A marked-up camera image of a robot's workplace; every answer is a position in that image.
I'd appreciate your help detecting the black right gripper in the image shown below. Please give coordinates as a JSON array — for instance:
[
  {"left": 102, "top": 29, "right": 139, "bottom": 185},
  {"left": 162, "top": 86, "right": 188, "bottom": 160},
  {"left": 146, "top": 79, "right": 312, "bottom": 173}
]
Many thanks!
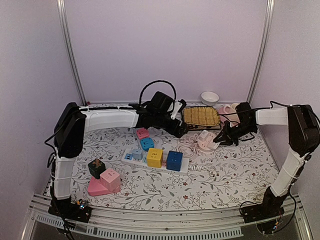
[{"left": 215, "top": 121, "right": 257, "bottom": 146}]

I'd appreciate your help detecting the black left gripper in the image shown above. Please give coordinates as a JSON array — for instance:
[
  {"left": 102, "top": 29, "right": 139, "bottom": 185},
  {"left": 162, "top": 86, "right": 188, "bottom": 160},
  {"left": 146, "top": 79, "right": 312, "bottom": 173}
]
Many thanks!
[{"left": 154, "top": 112, "right": 190, "bottom": 139}]

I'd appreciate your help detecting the pink round power socket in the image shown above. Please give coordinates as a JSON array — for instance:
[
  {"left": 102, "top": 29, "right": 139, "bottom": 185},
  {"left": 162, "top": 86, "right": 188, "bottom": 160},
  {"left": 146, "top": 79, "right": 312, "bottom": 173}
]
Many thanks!
[{"left": 196, "top": 132, "right": 219, "bottom": 152}]

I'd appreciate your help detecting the white charger plug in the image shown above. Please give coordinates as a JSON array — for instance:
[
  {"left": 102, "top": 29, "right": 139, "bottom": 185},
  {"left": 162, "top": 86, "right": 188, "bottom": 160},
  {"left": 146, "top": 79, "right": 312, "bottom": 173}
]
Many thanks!
[{"left": 198, "top": 130, "right": 210, "bottom": 142}]

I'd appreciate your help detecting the pink adapter plug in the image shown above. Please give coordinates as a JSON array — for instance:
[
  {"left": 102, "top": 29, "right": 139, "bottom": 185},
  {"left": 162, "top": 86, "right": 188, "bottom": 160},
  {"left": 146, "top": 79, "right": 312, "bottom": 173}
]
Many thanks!
[{"left": 136, "top": 128, "right": 150, "bottom": 140}]

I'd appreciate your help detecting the cyan adapter plug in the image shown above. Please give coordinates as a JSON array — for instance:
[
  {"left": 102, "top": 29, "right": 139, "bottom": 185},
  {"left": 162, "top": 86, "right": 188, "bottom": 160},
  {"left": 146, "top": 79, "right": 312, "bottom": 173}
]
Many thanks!
[{"left": 140, "top": 137, "right": 155, "bottom": 152}]

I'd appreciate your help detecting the pink socket power cord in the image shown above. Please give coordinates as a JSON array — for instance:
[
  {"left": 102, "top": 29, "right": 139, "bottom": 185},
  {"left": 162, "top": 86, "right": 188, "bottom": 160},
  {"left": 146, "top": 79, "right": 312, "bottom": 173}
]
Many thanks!
[{"left": 175, "top": 136, "right": 201, "bottom": 161}]

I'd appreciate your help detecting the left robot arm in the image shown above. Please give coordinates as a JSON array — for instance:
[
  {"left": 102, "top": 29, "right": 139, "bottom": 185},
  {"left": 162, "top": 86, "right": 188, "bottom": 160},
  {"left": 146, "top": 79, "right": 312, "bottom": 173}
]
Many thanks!
[{"left": 52, "top": 99, "right": 188, "bottom": 217}]

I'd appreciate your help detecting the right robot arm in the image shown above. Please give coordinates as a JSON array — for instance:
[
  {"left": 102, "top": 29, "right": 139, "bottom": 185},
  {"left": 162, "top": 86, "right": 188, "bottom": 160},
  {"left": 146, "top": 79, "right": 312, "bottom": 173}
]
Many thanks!
[{"left": 213, "top": 101, "right": 320, "bottom": 218}]

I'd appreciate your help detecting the yellow cube socket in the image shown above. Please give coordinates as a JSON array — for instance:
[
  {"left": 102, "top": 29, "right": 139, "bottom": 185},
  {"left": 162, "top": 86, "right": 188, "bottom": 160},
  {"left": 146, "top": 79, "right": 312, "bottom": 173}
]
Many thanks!
[{"left": 146, "top": 148, "right": 163, "bottom": 168}]

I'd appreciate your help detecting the dark blue cube socket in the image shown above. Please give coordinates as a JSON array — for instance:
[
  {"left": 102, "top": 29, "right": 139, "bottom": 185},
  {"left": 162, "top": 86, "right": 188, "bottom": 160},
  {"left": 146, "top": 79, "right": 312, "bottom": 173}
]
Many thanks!
[{"left": 166, "top": 150, "right": 183, "bottom": 172}]

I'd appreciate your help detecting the pink cube socket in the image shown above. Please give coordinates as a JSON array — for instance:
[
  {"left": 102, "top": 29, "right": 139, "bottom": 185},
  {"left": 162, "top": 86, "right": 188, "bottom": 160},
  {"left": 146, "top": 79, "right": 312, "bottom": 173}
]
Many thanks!
[{"left": 100, "top": 168, "right": 121, "bottom": 191}]

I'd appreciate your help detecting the dark green cube socket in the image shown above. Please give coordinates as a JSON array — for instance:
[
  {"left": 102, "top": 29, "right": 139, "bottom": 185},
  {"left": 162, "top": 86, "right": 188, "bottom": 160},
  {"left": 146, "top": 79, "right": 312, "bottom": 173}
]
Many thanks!
[{"left": 88, "top": 158, "right": 106, "bottom": 180}]

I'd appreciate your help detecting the pink round plate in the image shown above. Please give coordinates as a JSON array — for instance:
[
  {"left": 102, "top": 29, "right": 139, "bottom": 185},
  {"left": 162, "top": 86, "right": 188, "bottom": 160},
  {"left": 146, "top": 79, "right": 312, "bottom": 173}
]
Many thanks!
[{"left": 218, "top": 105, "right": 240, "bottom": 127}]

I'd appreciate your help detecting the square floral plate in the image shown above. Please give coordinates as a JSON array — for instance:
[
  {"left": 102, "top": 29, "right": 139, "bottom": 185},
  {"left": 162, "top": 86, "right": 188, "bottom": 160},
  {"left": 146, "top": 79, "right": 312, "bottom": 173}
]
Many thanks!
[{"left": 181, "top": 106, "right": 222, "bottom": 131}]

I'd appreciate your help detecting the cream textured mug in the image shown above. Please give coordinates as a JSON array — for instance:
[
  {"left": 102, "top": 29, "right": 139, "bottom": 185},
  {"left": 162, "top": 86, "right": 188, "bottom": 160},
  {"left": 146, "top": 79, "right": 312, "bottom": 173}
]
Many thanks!
[{"left": 222, "top": 103, "right": 240, "bottom": 123}]

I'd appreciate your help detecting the light blue cube adapter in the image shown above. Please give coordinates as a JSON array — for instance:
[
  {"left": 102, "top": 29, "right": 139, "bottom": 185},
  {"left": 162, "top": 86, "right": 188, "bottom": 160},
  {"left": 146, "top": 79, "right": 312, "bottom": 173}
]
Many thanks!
[{"left": 131, "top": 148, "right": 143, "bottom": 161}]

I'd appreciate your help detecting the white ceramic bowl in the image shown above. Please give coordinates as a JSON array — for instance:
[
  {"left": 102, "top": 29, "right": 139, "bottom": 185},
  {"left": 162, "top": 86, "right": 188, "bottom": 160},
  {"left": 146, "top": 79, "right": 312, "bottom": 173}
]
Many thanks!
[{"left": 200, "top": 91, "right": 220, "bottom": 106}]

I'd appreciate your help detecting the white long power strip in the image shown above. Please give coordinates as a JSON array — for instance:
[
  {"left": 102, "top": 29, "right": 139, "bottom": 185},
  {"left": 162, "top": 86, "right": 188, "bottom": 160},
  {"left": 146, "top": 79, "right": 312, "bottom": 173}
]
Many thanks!
[{"left": 121, "top": 148, "right": 190, "bottom": 175}]

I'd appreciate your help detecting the pink triangular wedge block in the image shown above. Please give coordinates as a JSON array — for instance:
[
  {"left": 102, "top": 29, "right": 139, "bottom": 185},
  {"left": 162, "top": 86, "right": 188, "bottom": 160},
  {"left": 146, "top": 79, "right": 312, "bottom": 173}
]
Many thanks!
[{"left": 87, "top": 176, "right": 121, "bottom": 197}]

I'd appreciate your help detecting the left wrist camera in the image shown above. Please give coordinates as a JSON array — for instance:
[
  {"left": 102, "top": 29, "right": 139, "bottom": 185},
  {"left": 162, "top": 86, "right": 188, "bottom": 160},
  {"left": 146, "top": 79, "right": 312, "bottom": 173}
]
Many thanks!
[{"left": 170, "top": 99, "right": 187, "bottom": 120}]

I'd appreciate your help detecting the white strip cord bundle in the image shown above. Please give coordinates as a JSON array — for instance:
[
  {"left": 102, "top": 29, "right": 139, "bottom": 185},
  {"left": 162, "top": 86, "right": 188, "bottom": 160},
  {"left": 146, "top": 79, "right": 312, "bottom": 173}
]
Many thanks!
[{"left": 188, "top": 163, "right": 221, "bottom": 177}]

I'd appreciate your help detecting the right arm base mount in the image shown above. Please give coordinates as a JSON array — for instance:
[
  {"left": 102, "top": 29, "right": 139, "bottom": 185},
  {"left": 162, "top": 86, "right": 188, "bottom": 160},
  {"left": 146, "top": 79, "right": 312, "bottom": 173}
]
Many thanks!
[{"left": 239, "top": 198, "right": 285, "bottom": 223}]

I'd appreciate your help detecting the aluminium front rail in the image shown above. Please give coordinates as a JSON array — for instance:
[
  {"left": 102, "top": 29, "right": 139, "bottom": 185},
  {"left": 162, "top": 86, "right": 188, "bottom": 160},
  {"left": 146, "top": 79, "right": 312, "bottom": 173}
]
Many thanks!
[{"left": 21, "top": 192, "right": 315, "bottom": 240}]

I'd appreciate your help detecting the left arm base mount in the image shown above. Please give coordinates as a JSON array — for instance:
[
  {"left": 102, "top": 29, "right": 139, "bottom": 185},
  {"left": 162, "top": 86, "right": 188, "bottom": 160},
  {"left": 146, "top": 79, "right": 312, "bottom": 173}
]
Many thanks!
[{"left": 48, "top": 196, "right": 92, "bottom": 223}]

